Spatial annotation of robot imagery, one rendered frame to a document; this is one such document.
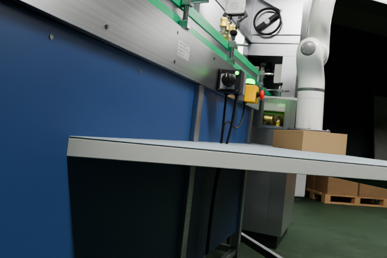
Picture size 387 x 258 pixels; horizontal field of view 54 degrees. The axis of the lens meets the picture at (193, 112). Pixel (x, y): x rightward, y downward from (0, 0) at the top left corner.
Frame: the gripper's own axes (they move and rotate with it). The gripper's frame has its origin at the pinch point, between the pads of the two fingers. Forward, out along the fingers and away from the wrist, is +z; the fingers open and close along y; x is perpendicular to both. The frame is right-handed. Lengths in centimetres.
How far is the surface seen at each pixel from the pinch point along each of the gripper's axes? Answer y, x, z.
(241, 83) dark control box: 24, -62, 39
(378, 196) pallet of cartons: 112, 426, 119
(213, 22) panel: -12.2, 1.6, -2.2
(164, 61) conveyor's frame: 16, -105, 41
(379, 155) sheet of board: 117, 517, 62
